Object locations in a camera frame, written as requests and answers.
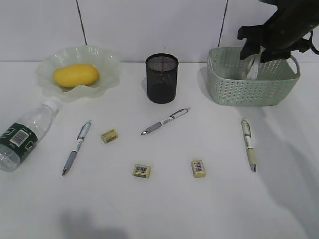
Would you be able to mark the translucent green wavy plate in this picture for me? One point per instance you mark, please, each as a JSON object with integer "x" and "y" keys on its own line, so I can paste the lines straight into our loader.
{"x": 105, "y": 61}

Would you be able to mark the beige white pen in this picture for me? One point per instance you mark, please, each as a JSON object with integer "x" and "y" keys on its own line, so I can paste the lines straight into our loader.
{"x": 248, "y": 144}

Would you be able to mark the waste paper ball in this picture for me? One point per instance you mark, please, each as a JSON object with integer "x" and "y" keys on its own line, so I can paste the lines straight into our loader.
{"x": 253, "y": 65}

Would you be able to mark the green plastic woven basket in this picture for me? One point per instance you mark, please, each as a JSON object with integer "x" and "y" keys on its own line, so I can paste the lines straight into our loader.
{"x": 227, "y": 83}

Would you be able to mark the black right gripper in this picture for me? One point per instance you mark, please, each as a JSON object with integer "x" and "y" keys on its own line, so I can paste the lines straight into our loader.
{"x": 278, "y": 35}

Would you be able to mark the yellow eraser barcode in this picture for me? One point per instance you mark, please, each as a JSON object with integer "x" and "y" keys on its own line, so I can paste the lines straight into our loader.
{"x": 142, "y": 171}
{"x": 198, "y": 169}

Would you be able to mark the grey white pen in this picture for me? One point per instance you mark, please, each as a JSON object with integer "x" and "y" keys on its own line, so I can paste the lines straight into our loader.
{"x": 169, "y": 119}

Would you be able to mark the black mesh pen holder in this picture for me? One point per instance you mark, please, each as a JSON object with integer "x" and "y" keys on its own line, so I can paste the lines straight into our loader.
{"x": 161, "y": 77}

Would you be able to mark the yellow eraser upper left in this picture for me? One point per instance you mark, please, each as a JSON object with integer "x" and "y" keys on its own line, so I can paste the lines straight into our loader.
{"x": 109, "y": 136}

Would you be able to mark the yellow eraser barcode middle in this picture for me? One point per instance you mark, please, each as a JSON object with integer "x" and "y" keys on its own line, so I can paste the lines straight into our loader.
{"x": 142, "y": 171}

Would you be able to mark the yellow eraser barcode right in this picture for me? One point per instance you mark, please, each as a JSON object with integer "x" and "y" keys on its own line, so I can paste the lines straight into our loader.
{"x": 198, "y": 169}

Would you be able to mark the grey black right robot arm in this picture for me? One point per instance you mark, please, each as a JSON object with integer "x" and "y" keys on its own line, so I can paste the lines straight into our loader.
{"x": 299, "y": 8}

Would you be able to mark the grey blue pen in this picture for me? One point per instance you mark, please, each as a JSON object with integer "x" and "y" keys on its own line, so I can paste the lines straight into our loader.
{"x": 79, "y": 141}

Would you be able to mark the clear water bottle green label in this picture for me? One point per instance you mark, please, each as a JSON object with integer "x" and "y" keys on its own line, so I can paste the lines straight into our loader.
{"x": 22, "y": 137}

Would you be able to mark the yellow mango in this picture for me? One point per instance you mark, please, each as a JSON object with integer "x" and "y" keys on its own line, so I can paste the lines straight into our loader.
{"x": 76, "y": 74}

